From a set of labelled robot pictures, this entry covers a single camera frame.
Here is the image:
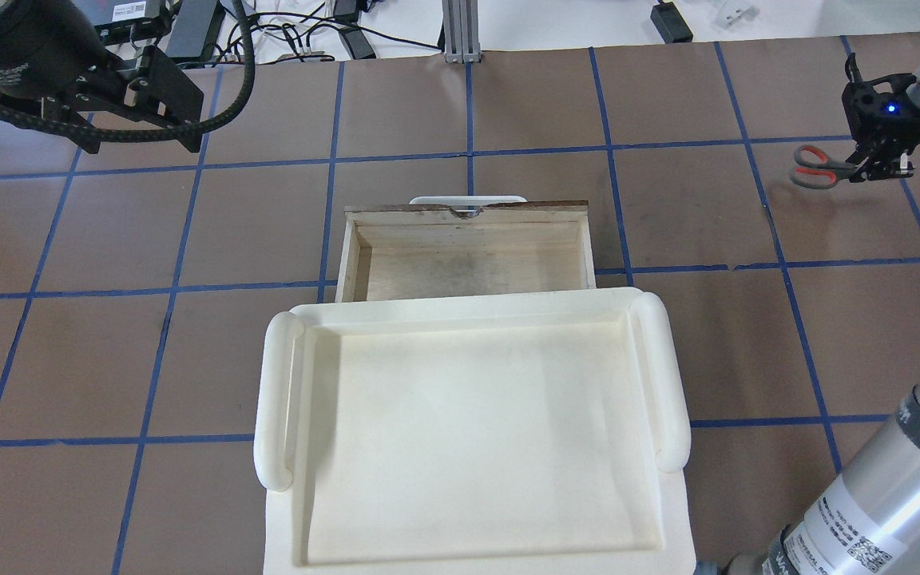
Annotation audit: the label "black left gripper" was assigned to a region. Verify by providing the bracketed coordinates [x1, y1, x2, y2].
[0, 1, 204, 154]

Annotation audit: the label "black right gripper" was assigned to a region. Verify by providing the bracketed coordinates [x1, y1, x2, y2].
[841, 54, 920, 180]

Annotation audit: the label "grey orange handled scissors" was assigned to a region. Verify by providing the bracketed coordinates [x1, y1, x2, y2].
[788, 145, 859, 190]

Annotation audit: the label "wooden drawer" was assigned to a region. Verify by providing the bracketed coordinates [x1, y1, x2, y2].
[335, 196, 597, 303]

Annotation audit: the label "white drawer handle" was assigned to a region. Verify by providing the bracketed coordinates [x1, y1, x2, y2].
[409, 194, 527, 210]

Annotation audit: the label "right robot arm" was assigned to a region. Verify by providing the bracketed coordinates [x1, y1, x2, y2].
[651, 29, 920, 573]

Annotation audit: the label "black electronics box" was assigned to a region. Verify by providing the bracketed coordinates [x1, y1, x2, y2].
[73, 1, 174, 45]

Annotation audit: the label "black power adapter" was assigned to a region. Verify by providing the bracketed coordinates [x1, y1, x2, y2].
[649, 1, 694, 44]

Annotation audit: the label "white plastic tray cabinet top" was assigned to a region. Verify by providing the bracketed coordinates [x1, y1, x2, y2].
[253, 287, 695, 574]

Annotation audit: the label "black braided cable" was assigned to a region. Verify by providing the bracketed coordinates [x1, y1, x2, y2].
[0, 0, 258, 145]

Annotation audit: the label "aluminium frame post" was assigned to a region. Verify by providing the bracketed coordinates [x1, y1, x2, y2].
[442, 1, 482, 63]

